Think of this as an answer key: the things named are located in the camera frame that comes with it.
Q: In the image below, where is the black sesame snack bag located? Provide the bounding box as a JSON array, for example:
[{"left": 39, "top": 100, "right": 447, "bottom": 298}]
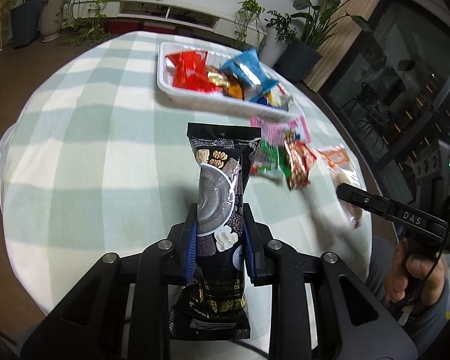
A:
[{"left": 170, "top": 123, "right": 262, "bottom": 341}]

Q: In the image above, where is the green seaweed snack packet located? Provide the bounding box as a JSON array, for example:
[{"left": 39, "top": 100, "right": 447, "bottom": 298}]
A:
[{"left": 251, "top": 139, "right": 291, "bottom": 182}]

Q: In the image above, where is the red patterned candy packet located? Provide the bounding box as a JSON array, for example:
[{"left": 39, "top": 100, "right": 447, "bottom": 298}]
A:
[{"left": 284, "top": 131, "right": 317, "bottom": 190}]

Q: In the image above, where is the clear orange-print snack packet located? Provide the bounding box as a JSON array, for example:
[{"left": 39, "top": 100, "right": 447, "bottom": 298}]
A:
[{"left": 317, "top": 145, "right": 363, "bottom": 230}]

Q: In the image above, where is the pink cartoon snack packet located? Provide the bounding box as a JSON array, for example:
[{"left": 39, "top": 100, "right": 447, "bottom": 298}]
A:
[{"left": 249, "top": 116, "right": 311, "bottom": 146}]

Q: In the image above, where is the blue yellow cake packet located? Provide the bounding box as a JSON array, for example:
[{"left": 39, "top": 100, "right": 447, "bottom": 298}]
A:
[{"left": 257, "top": 91, "right": 280, "bottom": 108}]

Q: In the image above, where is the gold red pie packet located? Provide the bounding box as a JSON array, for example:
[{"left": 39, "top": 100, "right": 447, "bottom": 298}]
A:
[{"left": 205, "top": 66, "right": 231, "bottom": 88}]

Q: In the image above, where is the light blue snack bag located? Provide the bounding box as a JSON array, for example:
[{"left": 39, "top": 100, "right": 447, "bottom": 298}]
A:
[{"left": 219, "top": 49, "right": 279, "bottom": 102}]

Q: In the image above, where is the red snack packet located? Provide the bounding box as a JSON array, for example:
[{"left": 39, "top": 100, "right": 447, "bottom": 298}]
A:
[{"left": 166, "top": 49, "right": 222, "bottom": 93}]

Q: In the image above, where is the grey white snack packet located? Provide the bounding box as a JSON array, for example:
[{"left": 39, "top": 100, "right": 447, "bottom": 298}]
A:
[{"left": 276, "top": 94, "right": 293, "bottom": 111}]

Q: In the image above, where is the orange snack stick packet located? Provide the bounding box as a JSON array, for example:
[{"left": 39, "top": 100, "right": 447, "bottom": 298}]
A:
[{"left": 223, "top": 83, "right": 243, "bottom": 100}]

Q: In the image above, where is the dark sleeved forearm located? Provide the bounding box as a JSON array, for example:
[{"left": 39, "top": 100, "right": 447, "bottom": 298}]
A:
[{"left": 365, "top": 237, "right": 449, "bottom": 354}]

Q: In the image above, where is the person's right hand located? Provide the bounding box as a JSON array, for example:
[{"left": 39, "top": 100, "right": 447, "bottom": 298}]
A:
[{"left": 383, "top": 242, "right": 446, "bottom": 306}]

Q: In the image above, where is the green white checkered tablecloth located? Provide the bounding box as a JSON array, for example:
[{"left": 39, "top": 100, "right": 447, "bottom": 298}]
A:
[{"left": 0, "top": 32, "right": 371, "bottom": 314}]

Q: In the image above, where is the white plastic tray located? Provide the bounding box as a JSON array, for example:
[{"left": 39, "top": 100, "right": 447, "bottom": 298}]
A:
[{"left": 157, "top": 41, "right": 297, "bottom": 122}]

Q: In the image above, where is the dark blue pot plant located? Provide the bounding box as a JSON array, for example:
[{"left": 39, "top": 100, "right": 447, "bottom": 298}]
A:
[{"left": 273, "top": 0, "right": 384, "bottom": 83}]

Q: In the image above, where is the white tv console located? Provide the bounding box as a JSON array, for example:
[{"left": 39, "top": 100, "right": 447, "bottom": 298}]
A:
[{"left": 97, "top": 0, "right": 249, "bottom": 40}]

